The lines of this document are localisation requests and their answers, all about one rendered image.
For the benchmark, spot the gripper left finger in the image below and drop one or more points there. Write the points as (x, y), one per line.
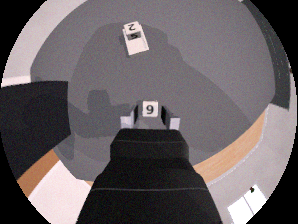
(128, 120)

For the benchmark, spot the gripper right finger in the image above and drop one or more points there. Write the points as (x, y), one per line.
(168, 119)

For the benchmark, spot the white number cube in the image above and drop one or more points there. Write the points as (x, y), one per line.
(149, 108)
(132, 30)

